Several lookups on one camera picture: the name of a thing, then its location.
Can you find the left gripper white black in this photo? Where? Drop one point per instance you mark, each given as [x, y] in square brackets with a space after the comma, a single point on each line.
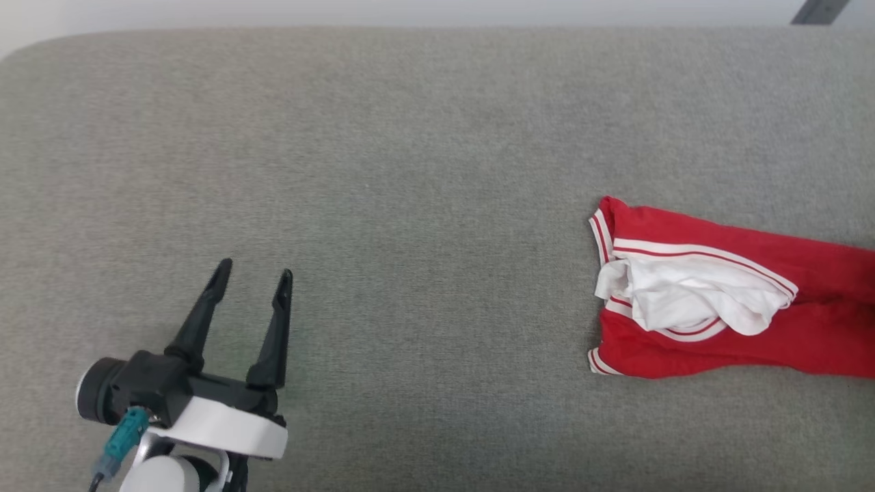
[225, 424]

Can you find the red white jersey shirt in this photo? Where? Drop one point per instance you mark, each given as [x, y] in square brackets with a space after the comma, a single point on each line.
[786, 335]

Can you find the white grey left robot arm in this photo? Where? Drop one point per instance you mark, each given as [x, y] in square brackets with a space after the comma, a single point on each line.
[164, 475]

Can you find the grey fabric sofa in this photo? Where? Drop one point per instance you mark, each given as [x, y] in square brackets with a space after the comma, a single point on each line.
[437, 205]

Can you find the grey metal bar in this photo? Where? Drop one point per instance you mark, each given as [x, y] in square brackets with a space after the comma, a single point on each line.
[820, 10]

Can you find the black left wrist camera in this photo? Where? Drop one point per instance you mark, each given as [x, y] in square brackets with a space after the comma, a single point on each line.
[150, 386]

